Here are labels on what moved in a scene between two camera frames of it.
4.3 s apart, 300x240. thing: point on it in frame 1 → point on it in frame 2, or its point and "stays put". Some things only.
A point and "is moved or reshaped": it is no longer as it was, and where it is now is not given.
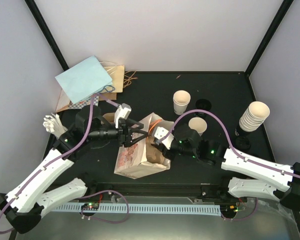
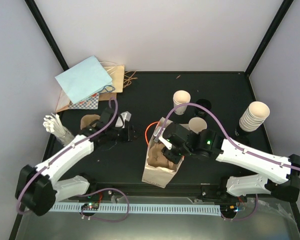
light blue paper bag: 84,80 stays put
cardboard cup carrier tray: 153,154 is moved or reshaped
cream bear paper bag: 131,161 → 157,170
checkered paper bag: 84,103 stays put
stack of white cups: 254,116 stays put
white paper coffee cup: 198,124 stays put
